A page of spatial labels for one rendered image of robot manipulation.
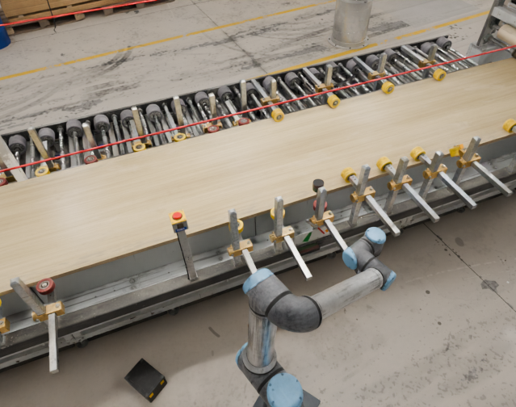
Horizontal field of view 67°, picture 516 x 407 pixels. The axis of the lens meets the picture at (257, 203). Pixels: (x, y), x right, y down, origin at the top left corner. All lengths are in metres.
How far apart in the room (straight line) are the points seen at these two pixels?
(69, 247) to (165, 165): 0.76
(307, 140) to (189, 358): 1.65
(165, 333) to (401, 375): 1.58
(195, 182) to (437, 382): 1.95
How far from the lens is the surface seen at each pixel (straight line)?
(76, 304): 2.45
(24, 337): 2.37
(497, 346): 3.17
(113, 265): 2.33
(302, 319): 1.29
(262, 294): 1.30
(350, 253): 1.73
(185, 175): 2.48
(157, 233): 2.21
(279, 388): 1.78
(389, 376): 2.82
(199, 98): 3.26
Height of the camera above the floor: 2.58
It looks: 48 degrees down
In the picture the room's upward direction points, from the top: 2 degrees counter-clockwise
